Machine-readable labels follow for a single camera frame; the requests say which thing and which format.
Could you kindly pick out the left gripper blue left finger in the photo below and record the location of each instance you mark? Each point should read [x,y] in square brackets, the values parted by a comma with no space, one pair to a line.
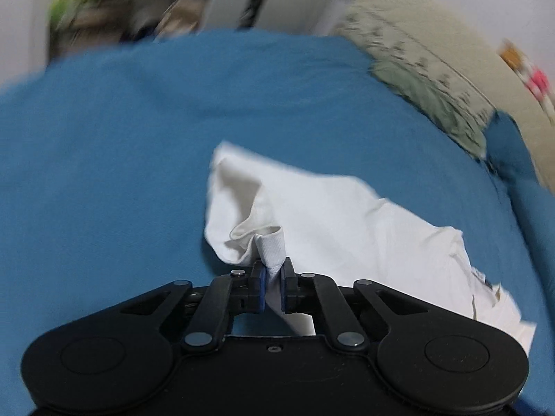
[241,291]

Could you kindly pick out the green pillow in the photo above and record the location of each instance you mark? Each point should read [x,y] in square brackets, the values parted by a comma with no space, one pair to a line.
[442,109]

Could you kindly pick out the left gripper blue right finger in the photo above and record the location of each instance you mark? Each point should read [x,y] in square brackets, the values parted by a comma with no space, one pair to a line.
[319,296]

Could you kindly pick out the white Belle print t-shirt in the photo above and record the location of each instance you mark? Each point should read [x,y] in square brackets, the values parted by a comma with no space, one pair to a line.
[259,209]

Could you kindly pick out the blue bed sheet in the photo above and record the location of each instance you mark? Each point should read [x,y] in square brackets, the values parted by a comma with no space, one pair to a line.
[105,159]

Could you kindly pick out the cream embroidered pillow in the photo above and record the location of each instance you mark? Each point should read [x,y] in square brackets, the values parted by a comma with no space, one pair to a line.
[437,44]

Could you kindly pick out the blue pillow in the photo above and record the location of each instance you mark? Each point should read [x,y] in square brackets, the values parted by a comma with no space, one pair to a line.
[533,204]

